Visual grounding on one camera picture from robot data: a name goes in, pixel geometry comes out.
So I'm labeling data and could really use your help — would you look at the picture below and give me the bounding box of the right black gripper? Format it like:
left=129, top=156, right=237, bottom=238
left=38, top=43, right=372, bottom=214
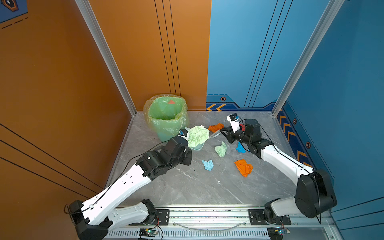
left=219, top=126, right=252, bottom=146

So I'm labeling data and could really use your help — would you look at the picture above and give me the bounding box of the grey-blue plastic dustpan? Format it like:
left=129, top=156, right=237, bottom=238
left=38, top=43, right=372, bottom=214
left=188, top=127, right=208, bottom=152

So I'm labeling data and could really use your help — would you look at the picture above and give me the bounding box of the large light green paper ball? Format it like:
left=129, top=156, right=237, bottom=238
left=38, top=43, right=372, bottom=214
left=186, top=125, right=211, bottom=148

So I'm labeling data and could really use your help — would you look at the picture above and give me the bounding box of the grey-blue hand brush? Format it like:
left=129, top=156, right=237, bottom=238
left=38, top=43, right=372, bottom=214
left=209, top=131, right=221, bottom=139

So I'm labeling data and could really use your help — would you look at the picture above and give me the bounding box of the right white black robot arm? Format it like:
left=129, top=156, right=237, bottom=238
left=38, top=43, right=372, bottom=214
left=220, top=114, right=337, bottom=225

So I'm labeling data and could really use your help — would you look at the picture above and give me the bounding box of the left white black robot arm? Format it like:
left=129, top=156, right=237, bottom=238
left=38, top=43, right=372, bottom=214
left=65, top=135, right=192, bottom=240

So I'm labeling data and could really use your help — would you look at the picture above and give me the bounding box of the red paper ball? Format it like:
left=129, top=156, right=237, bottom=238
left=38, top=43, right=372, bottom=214
left=239, top=124, right=246, bottom=132

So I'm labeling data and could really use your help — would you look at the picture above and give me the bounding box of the orange paper ball far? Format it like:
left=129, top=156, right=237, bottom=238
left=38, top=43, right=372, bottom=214
left=208, top=123, right=225, bottom=133

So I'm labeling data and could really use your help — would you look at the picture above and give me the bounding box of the orange paper ball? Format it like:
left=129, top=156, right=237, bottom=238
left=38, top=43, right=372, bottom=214
left=208, top=123, right=225, bottom=133
left=235, top=159, right=253, bottom=178

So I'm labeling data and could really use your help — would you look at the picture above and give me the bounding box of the small light green paper scrap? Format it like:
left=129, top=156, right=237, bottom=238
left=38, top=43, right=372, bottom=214
left=215, top=142, right=228, bottom=157

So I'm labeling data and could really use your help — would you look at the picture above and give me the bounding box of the light blue paper scrap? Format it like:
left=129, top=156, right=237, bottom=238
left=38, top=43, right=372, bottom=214
left=202, top=160, right=214, bottom=171

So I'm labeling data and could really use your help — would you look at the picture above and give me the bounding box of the orange paper ball near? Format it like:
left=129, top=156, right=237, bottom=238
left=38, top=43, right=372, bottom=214
left=235, top=159, right=253, bottom=178

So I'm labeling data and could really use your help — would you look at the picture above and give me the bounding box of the green plastic trash bin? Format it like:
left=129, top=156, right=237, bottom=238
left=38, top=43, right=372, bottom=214
left=148, top=96, right=187, bottom=142

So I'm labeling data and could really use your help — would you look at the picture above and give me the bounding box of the yellow translucent bin liner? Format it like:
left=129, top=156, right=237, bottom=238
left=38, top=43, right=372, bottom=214
left=143, top=94, right=190, bottom=139

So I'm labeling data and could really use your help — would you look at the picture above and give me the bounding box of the left green circuit board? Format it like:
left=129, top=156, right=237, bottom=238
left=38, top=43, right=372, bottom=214
left=139, top=228, right=159, bottom=239

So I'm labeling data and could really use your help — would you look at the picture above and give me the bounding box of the green circuit board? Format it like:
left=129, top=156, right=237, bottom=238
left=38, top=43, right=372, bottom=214
left=139, top=228, right=159, bottom=239
left=267, top=228, right=291, bottom=240

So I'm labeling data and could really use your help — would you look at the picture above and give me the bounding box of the right green circuit board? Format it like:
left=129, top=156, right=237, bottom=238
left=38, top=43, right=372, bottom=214
left=267, top=228, right=291, bottom=240

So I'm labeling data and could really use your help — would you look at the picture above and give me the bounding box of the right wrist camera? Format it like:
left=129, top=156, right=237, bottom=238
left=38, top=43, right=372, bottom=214
left=227, top=113, right=243, bottom=133

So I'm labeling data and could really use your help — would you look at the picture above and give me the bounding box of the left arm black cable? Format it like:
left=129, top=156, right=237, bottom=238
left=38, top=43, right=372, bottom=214
left=63, top=139, right=170, bottom=215

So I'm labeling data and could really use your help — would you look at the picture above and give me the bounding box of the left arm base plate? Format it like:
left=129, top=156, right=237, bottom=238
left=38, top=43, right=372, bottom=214
left=130, top=209, right=170, bottom=226

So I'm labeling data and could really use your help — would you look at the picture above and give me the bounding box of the aluminium front rail frame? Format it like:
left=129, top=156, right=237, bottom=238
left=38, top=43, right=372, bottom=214
left=102, top=205, right=343, bottom=240

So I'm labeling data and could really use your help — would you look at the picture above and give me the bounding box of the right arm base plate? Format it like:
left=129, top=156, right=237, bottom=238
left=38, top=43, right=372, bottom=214
left=248, top=209, right=292, bottom=226

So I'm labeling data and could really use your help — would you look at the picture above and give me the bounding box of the right aluminium corner post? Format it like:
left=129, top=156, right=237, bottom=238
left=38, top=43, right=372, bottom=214
left=272, top=0, right=345, bottom=117

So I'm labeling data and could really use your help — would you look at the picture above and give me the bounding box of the aluminium corner post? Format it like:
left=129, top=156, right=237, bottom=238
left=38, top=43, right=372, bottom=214
left=75, top=0, right=137, bottom=117
left=272, top=0, right=345, bottom=117

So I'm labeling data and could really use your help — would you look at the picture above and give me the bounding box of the left aluminium corner post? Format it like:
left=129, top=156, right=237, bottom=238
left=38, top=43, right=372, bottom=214
left=75, top=0, right=137, bottom=117

